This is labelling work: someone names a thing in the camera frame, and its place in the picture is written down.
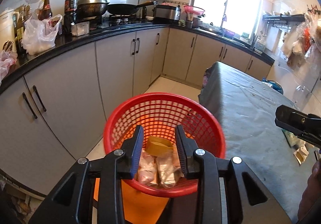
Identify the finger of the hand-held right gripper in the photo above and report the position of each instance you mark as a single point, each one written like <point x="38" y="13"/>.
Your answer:
<point x="293" y="118"/>
<point x="311" y="140"/>

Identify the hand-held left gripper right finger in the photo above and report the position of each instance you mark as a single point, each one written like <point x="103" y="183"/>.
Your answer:
<point x="181" y="148"/>

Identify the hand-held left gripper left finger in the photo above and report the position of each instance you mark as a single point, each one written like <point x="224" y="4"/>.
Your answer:
<point x="137" y="148"/>

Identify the pink plastic packet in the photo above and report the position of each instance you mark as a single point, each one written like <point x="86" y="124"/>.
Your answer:
<point x="146" y="168"/>

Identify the silver plastic packet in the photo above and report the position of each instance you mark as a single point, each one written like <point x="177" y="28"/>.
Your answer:
<point x="166" y="171"/>

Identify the red plastic basket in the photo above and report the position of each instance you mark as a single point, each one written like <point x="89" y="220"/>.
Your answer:
<point x="160" y="111"/>

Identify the person's right hand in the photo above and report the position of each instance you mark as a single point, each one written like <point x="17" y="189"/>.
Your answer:
<point x="313" y="188"/>

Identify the striped paper pouch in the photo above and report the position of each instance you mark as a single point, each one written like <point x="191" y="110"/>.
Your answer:
<point x="302" y="155"/>

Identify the clear glass pitcher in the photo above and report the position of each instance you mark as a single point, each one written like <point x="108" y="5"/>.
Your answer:
<point x="302" y="96"/>

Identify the blue plastic packaging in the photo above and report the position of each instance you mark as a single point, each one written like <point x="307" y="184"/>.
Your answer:
<point x="273" y="86"/>

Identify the grey blue tablecloth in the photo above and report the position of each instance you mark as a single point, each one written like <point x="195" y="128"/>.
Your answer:
<point x="245" y="113"/>

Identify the orange plastic stool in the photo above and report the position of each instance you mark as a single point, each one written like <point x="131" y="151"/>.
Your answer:
<point x="143" y="209"/>

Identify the hanging plastic bags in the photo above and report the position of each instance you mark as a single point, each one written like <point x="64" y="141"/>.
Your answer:
<point x="303" y="38"/>

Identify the beige kitchen base cabinets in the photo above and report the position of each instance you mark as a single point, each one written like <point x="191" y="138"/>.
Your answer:
<point x="75" y="75"/>

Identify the black kitchen countertop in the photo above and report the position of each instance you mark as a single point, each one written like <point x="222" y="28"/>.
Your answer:
<point x="75" y="39"/>

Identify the chopstick holder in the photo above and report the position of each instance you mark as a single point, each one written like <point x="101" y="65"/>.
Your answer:
<point x="189" y="21"/>

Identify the dark cooking pot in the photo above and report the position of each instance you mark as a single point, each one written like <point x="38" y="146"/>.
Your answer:
<point x="198" y="22"/>

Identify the gas stove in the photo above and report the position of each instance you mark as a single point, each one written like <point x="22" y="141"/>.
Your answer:
<point x="125" y="21"/>

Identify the white plastic container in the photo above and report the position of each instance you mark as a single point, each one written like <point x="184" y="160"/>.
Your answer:
<point x="80" y="28"/>

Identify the kitchen window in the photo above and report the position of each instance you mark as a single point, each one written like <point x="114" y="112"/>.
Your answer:
<point x="225" y="0"/>

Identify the silver rice cooker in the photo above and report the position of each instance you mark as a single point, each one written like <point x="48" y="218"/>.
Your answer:
<point x="166" y="11"/>

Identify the red plastic strainer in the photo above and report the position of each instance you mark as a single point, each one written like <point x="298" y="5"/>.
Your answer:
<point x="194" y="9"/>

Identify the black frying pan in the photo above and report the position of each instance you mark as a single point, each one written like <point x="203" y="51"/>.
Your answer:
<point x="123" y="8"/>

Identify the metal wok with lid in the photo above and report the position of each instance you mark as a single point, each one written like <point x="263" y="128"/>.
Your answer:
<point x="92" y="5"/>

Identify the large white plastic bag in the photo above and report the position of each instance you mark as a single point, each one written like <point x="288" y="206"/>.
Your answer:
<point x="37" y="35"/>

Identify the dark bottle yellow cap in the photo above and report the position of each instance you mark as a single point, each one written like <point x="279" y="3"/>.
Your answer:
<point x="70" y="8"/>

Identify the pink plastic bag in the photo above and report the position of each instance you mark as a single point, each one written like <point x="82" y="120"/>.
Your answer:
<point x="6" y="63"/>

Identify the green oil bottle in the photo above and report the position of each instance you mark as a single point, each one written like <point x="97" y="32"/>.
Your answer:
<point x="19" y="30"/>

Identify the brown sauce bottle red cap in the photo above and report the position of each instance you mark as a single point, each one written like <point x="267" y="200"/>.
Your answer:
<point x="45" y="8"/>

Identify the metal wall rack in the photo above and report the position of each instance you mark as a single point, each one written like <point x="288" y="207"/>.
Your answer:
<point x="283" y="18"/>

